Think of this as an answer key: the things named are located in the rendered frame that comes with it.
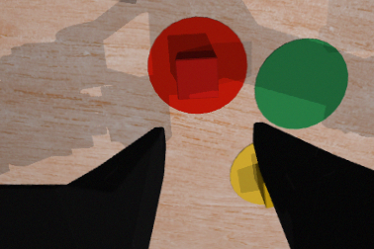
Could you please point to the red circle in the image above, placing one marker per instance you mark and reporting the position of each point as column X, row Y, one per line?
column 196, row 34

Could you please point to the yellow cube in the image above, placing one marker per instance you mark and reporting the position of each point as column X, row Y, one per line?
column 262, row 189

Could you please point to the dark red cube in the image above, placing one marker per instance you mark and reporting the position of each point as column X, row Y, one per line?
column 197, row 74

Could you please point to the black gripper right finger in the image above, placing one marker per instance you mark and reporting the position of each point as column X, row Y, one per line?
column 322, row 201

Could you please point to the green circle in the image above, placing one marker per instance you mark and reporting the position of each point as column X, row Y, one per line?
column 301, row 83

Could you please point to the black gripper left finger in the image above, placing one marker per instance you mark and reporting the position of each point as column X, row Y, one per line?
column 118, row 212

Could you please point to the yellow circle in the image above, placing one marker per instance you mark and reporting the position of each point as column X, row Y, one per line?
column 243, row 176

